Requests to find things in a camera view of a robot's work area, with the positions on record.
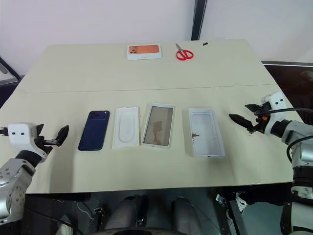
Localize dark vertical post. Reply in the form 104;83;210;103
190;0;209;41

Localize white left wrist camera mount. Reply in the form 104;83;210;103
6;122;49;163

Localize black table leg brace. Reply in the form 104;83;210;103
226;193;246;235

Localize grey metal frame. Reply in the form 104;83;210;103
0;55;25;87

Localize dark rounded shape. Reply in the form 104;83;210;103
170;196;205;235
105;195;149;232

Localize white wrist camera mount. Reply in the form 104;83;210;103
260;91;286;136
6;122;49;163

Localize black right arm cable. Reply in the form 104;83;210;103
265;107;313;164

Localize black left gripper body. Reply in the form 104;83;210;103
34;134;60;155

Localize white box base brown inside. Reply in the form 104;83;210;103
141;102;176;149

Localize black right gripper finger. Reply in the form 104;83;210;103
228;113;259;134
245;103;264;113

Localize white paper tray insert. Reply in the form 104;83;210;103
112;106;141;149

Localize red handled scissors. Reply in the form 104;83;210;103
175;43;195;61

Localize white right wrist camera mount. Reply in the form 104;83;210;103
260;91;286;136

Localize white phone box base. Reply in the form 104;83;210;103
188;108;226;158

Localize white cable bundle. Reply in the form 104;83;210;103
234;192;248;212

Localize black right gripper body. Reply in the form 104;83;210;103
253;103;270;134

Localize dark brown side table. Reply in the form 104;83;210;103
261;60;313;110

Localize dark blue smartphone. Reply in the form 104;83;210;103
78;110;111;152

